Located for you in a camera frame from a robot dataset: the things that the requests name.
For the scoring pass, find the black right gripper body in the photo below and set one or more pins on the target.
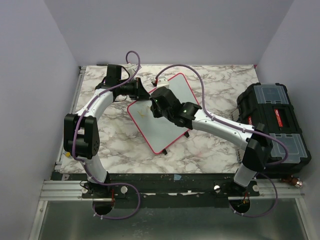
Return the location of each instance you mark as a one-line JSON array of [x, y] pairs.
[[157, 113]]

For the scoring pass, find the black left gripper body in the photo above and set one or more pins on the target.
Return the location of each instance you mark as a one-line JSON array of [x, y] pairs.
[[138, 86]]

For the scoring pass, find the pink framed whiteboard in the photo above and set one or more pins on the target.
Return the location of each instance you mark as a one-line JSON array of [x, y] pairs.
[[159, 133]]

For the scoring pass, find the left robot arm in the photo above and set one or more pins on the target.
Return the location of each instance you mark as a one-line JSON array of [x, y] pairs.
[[80, 131]]

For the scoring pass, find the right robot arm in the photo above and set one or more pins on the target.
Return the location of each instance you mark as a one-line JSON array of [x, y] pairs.
[[255, 143]]

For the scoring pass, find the black plastic toolbox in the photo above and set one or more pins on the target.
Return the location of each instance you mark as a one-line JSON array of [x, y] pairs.
[[269, 104]]

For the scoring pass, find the copper red connector plug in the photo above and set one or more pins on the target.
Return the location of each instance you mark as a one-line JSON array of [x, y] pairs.
[[293, 181]]

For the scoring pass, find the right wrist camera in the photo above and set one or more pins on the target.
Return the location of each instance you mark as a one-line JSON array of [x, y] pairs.
[[160, 82]]

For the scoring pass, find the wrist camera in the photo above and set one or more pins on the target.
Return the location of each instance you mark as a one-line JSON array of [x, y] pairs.
[[160, 82], [132, 68]]

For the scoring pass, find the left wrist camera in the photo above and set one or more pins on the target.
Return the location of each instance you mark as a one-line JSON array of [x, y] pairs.
[[132, 68]]

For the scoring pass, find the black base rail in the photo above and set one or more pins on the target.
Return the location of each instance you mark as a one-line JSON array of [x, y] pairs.
[[154, 190]]

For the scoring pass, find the aluminium frame profile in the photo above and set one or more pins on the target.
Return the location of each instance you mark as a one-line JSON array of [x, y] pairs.
[[50, 190]]

